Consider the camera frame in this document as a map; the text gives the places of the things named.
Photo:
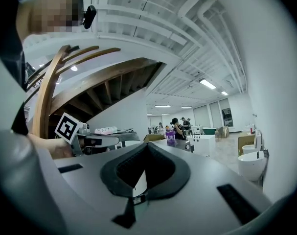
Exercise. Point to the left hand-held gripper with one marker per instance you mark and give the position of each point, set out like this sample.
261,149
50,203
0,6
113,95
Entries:
67,127

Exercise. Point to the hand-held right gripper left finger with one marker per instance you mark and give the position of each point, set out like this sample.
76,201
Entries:
89,180

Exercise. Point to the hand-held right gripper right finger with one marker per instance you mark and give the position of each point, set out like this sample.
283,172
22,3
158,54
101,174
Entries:
199,180

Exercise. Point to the person's left forearm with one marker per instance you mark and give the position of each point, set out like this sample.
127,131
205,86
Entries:
54,148

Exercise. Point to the white rectangular bathtub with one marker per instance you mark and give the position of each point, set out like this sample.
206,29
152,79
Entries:
204,144

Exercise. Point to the green bathtub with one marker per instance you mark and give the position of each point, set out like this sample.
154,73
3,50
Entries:
209,131

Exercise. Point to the white toilet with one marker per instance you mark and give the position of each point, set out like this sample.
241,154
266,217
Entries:
249,148
248,166

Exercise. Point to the purple plastic bucket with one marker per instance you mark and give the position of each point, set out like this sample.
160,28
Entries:
170,138

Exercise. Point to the small chair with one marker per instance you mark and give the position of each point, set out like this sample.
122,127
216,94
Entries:
219,132

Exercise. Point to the closed brown cardboard box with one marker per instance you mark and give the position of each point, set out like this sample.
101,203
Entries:
244,141

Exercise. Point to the wooden staircase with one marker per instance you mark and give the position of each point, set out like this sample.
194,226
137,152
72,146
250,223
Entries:
101,77

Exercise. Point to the person's black shirt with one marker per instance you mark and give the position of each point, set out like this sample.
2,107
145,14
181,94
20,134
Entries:
15,57

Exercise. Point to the person's head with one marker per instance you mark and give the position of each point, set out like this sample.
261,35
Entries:
48,11

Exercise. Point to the black head-worn camera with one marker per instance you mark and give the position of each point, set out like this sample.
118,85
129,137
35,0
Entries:
89,16

